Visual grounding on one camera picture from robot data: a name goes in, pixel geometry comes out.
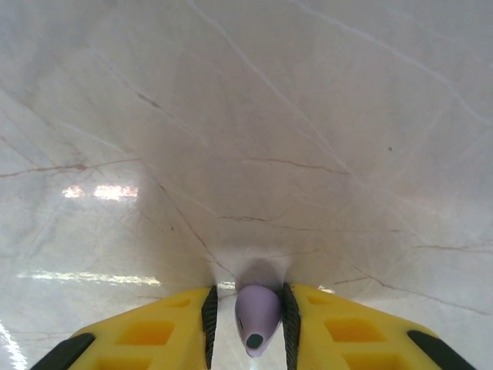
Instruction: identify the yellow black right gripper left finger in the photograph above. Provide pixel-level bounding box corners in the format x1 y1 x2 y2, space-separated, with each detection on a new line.
29 284 219 370

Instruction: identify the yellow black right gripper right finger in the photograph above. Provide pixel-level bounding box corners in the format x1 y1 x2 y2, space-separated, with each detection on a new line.
282 283 477 370

